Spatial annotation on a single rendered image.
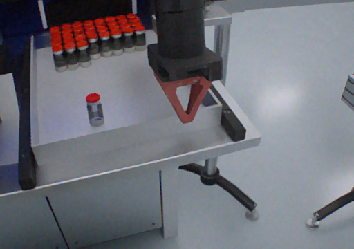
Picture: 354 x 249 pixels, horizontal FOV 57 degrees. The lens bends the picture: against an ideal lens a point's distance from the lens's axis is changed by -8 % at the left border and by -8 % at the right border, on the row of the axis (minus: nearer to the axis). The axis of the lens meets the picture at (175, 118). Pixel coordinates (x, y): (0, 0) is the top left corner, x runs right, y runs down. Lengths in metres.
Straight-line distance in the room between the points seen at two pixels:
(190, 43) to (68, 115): 0.23
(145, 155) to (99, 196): 0.66
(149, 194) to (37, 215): 0.36
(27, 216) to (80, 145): 0.71
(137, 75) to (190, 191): 1.00
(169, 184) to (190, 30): 0.80
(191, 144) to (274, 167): 1.25
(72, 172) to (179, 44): 0.21
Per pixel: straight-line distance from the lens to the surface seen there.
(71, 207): 1.13
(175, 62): 0.40
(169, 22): 0.39
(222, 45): 1.07
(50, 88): 0.62
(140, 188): 1.12
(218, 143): 0.48
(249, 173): 1.65
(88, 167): 0.46
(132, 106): 0.54
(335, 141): 1.96
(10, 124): 0.56
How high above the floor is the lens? 1.21
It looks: 39 degrees down
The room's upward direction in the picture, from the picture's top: straight up
